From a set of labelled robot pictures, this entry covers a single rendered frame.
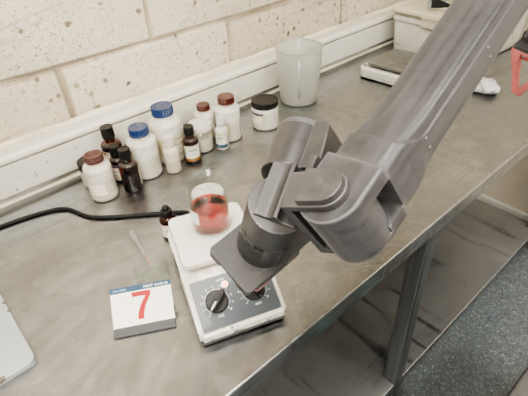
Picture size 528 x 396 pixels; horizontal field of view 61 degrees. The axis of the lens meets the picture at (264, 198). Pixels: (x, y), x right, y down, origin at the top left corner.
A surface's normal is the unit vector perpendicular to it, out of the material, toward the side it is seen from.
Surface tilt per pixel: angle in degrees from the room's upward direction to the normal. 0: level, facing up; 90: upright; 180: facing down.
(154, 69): 90
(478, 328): 0
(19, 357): 0
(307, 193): 31
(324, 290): 0
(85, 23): 90
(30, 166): 90
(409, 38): 93
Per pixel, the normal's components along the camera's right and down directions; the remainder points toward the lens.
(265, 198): 0.14, -0.42
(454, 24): -0.54, -0.56
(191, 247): -0.04, -0.80
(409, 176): 0.63, 0.28
